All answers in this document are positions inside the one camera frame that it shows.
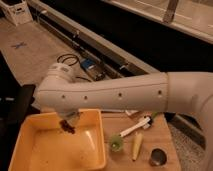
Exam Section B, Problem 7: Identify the white cup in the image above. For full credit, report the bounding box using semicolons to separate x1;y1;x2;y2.
125;110;138;116

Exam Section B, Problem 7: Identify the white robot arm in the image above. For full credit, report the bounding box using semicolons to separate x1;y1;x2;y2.
36;63;213;171

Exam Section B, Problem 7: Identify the yellow corn cob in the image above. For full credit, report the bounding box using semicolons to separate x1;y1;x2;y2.
132;133;143;161

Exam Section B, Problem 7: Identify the white crate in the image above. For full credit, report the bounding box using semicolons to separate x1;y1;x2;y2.
0;0;33;26

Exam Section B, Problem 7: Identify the black chair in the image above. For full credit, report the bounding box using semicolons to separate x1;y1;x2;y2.
0;84;37;171

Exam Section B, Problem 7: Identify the green head dish brush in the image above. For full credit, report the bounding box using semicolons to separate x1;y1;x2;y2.
109;112;158;152

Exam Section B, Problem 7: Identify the yellow plastic tray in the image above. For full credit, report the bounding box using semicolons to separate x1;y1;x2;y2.
8;110;106;171

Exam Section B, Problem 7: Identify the blue electronic box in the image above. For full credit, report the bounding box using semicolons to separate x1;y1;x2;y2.
80;58;107;82

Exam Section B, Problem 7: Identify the wooden board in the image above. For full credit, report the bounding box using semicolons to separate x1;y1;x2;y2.
99;113;181;171

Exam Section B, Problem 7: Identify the dark grape bunch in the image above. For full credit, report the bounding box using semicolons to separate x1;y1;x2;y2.
60;120;75;134

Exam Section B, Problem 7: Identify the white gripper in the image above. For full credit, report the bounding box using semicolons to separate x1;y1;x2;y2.
59;111;80;127

